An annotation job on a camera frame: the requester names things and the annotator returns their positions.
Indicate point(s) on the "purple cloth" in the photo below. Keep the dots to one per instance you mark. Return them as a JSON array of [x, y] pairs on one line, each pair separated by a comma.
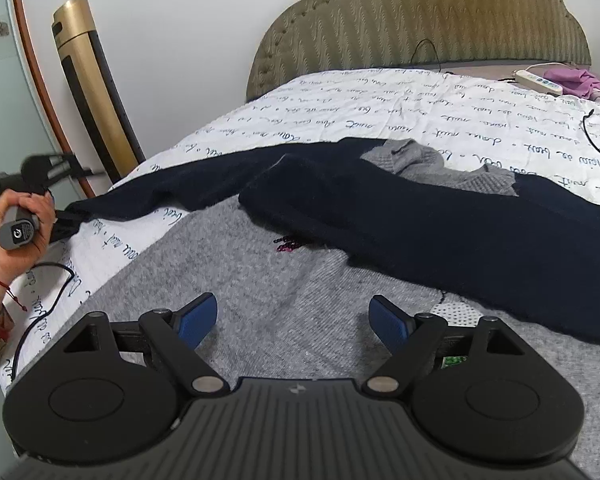
[[575, 80]]

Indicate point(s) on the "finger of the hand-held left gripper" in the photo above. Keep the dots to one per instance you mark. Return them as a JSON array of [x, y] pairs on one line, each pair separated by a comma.
[[62, 227]]

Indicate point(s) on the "white power strip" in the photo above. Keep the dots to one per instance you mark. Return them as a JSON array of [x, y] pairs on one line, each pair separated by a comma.
[[537, 81]]

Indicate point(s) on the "grey knit sweater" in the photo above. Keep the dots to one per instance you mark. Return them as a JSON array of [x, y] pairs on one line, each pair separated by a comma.
[[260, 285]]

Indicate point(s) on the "small grey ribbed knit garment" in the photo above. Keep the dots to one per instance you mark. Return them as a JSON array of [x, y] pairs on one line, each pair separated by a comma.
[[420, 160]]

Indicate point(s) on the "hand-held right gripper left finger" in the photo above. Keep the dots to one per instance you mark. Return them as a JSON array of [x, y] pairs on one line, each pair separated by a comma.
[[200, 317]]

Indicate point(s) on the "white dotted cloth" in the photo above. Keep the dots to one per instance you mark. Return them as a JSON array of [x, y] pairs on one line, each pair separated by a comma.
[[457, 315]]

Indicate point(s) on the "person's left hand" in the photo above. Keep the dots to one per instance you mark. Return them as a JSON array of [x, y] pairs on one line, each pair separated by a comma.
[[0, 257]]

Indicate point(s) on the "gold tower air conditioner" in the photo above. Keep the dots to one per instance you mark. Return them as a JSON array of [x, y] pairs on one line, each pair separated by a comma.
[[92, 80]]

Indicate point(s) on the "olive quilted headboard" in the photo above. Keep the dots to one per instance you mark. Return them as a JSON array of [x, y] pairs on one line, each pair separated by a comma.
[[420, 15]]

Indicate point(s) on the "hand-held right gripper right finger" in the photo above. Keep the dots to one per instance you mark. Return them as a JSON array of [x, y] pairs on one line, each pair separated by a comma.
[[386, 322]]

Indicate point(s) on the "white script printed bed sheet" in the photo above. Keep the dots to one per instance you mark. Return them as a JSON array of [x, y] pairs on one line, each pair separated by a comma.
[[360, 105]]

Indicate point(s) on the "frosted glass door wooden frame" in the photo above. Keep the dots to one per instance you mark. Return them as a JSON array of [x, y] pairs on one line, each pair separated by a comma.
[[0, 60]]

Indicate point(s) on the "dark navy knit garment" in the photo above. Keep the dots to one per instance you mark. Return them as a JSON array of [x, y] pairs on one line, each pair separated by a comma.
[[430, 240]]

